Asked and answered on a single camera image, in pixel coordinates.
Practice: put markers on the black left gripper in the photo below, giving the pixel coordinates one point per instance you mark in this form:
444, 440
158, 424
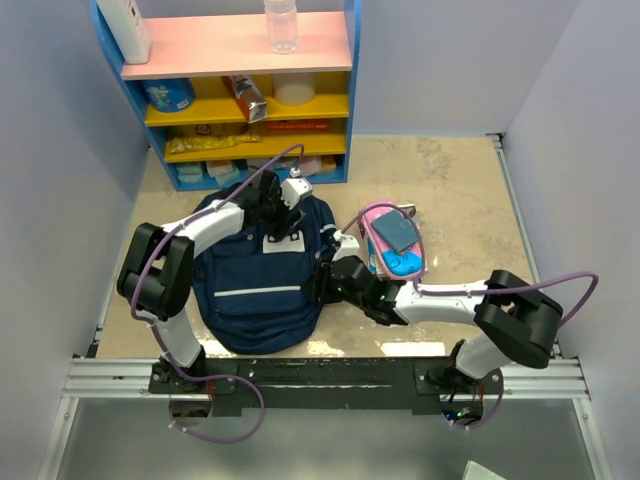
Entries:
278, 229

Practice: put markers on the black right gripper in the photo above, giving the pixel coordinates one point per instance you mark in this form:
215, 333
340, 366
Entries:
318, 284

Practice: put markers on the pink cartoon pencil case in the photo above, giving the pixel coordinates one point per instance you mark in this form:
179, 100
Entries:
395, 245

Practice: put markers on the teal blue notebook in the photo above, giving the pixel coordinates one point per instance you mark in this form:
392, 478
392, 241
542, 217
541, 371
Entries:
396, 231

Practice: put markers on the navy blue student backpack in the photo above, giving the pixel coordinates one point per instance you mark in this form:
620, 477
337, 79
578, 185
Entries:
248, 286

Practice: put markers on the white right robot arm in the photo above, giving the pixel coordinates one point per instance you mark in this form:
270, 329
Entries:
518, 322

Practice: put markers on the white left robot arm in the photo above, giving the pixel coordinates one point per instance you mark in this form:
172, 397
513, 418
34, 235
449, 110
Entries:
156, 276

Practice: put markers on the orange snack bag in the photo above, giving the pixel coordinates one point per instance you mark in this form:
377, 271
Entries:
247, 96

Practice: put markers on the orange flat box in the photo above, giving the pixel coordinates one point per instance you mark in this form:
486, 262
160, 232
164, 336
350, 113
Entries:
298, 125

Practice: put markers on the blue wooden shelf unit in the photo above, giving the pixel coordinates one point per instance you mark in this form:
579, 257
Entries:
215, 101

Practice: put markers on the yellow snack packet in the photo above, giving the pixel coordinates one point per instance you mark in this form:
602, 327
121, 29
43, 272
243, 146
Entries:
193, 144

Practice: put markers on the white round container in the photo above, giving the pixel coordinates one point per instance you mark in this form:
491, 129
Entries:
294, 89

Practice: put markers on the blue round tin can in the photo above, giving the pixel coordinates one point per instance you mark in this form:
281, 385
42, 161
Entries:
169, 95

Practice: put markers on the clear plastic water bottle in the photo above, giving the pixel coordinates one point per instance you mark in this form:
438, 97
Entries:
281, 20

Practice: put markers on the white rectangular box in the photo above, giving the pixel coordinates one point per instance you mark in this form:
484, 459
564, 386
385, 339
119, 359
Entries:
128, 28

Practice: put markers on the white paper corner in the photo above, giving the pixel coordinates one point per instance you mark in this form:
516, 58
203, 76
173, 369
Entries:
476, 471

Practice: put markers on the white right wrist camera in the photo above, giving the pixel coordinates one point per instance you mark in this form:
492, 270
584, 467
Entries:
346, 245

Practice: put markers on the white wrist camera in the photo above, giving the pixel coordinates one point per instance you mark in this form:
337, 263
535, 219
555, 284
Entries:
295, 189
346, 245

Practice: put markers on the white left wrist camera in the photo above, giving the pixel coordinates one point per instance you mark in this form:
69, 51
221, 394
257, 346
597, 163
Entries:
295, 189

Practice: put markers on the aluminium frame rail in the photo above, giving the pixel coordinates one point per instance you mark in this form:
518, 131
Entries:
90, 378

